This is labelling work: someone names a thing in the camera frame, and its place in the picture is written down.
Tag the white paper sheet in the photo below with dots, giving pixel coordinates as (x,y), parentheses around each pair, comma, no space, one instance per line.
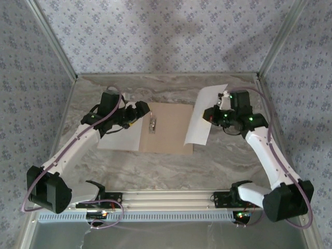
(122,140)
(199,127)

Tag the brown cardboard folder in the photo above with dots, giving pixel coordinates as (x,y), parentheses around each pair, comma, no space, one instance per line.
(168,129)

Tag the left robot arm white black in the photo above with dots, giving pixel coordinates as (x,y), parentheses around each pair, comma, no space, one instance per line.
(70,147)

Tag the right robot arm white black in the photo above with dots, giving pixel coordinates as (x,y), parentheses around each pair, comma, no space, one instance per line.
(269,160)

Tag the silver metal folder clip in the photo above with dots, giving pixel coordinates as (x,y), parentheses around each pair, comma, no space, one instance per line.
(152,125)

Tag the grey metal sheet panel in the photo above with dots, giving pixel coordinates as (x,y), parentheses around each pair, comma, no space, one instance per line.
(166,236)

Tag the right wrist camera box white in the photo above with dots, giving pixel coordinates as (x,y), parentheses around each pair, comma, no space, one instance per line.
(224,101)

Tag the aluminium table edge rail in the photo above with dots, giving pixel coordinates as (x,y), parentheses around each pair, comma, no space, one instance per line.
(64,116)
(277,135)

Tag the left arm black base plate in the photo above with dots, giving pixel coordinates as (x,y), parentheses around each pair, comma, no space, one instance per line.
(114,197)

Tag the aluminium rail beam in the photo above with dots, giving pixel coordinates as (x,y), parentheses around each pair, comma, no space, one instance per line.
(166,199)

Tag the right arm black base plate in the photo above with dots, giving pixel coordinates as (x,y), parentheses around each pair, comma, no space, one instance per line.
(220,199)

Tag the aluminium corner post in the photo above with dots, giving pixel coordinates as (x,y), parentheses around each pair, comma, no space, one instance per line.
(52,39)
(282,39)

